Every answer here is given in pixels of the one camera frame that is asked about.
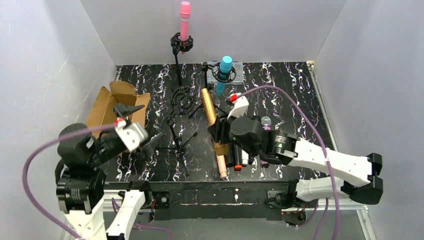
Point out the beige microphone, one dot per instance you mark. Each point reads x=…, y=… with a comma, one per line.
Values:
x=222, y=168

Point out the white microphone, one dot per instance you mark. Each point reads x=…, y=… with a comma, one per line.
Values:
x=244, y=158

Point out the black orange-tipped microphone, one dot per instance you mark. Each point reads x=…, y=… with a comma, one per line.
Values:
x=237, y=157

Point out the black tripod microphone stand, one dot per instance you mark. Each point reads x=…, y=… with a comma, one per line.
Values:
x=206, y=67
x=177, y=159

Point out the black white-banded microphone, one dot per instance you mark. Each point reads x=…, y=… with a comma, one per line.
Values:
x=251, y=159

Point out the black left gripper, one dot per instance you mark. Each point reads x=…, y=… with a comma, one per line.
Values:
x=145, y=141

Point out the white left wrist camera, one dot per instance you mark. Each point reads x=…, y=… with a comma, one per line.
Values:
x=132, y=135

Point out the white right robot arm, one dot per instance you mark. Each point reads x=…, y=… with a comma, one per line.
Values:
x=354, y=177

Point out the pink microphone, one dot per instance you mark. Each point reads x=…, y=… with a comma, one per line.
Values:
x=185, y=11

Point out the purple glitter microphone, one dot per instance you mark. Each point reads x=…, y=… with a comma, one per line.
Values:
x=266, y=125

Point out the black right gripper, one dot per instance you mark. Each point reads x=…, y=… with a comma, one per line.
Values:
x=218, y=129

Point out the gold microphone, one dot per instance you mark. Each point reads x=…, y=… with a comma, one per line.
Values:
x=211, y=115

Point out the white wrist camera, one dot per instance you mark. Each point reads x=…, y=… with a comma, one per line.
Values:
x=132, y=135
x=239, y=105

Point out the aluminium frame rail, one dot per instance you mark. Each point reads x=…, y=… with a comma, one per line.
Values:
x=188, y=200

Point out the clear plastic organizer box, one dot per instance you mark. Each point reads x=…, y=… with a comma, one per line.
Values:
x=236, y=77

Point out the black round-base microphone stand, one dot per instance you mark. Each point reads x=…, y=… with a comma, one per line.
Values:
x=178, y=46

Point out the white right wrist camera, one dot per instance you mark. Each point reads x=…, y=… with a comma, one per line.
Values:
x=239, y=105

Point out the turquoise blue microphone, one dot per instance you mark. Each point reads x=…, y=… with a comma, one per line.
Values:
x=225, y=68

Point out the brown cardboard box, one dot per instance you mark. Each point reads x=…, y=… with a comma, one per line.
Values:
x=102, y=111

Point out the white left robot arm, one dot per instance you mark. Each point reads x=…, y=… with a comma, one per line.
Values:
x=80, y=186

